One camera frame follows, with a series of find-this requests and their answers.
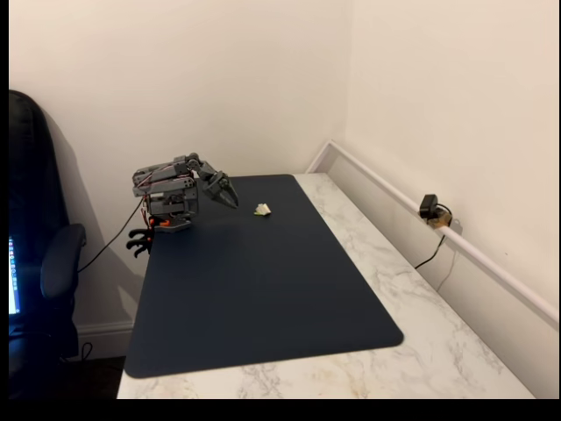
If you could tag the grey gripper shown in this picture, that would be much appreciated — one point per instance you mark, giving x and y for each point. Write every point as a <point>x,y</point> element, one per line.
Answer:
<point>217,188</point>

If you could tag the small white block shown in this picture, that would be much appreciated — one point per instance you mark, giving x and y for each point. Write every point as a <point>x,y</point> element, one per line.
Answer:
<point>264,209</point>

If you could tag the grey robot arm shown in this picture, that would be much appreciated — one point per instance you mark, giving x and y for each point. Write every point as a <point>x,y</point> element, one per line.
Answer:
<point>171,188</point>

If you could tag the dark navy desk mat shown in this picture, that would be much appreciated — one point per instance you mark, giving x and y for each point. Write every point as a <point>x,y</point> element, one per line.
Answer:
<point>263,289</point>

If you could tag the black orange table clamp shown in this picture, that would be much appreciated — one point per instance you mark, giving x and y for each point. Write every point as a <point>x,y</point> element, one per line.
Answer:
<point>139,233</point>
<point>139,247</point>

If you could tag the white baseboard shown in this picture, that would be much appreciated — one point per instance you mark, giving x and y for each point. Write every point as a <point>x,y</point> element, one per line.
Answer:
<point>105,335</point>

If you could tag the black office chair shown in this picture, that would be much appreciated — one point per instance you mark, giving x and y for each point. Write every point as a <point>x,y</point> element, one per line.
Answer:
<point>35,197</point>

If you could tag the black webcam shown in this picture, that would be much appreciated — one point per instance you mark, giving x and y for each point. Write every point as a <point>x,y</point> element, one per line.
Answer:
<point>427,205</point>

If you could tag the laptop with lit screen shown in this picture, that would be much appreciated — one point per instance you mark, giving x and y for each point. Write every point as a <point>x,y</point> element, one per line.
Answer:
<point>13,276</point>

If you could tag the white ledge trim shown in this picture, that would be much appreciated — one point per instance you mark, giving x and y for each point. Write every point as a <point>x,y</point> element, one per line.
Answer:
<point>464,246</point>

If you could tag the tan webcam mount block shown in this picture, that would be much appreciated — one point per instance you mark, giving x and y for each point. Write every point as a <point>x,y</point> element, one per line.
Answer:
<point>439,220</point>

